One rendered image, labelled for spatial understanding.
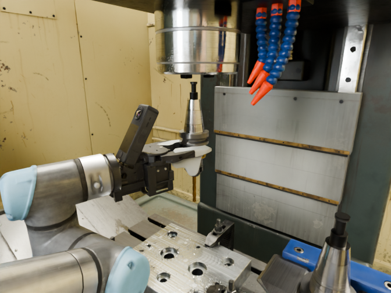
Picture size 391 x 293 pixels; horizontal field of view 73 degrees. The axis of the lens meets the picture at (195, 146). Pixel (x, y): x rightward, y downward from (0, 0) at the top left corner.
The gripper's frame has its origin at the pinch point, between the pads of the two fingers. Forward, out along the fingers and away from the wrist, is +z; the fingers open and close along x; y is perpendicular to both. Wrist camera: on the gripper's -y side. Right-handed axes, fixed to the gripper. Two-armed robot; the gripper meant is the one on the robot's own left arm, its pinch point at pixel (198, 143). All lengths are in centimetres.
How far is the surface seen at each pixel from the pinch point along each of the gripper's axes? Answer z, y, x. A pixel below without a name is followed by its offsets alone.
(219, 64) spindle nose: -2.1, -16.4, 9.4
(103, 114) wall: 11, 9, -108
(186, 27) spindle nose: -6.9, -22.1, 6.9
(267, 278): -8.3, 10.9, 27.2
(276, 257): -4.3, 10.9, 25.3
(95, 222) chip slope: -8, 57, -77
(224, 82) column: 34.1, -10.5, -30.5
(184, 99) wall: 55, 2, -92
